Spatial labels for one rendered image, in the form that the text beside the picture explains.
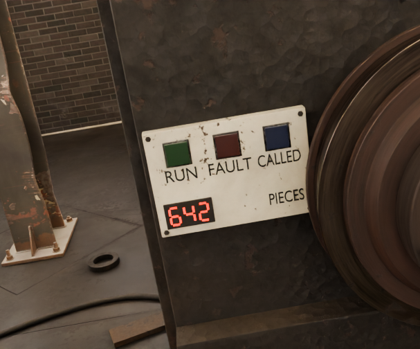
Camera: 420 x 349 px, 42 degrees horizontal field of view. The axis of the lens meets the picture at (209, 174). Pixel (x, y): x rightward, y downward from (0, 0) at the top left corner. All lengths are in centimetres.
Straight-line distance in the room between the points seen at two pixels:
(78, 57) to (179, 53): 608
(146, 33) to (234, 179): 27
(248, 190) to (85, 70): 610
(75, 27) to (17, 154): 361
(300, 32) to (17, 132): 273
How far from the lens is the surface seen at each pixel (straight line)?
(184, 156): 85
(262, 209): 90
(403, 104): 75
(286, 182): 89
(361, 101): 75
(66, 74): 697
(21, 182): 353
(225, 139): 85
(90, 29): 687
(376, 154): 75
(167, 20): 84
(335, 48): 89
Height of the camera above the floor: 144
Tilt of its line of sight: 19 degrees down
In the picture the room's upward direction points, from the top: 9 degrees counter-clockwise
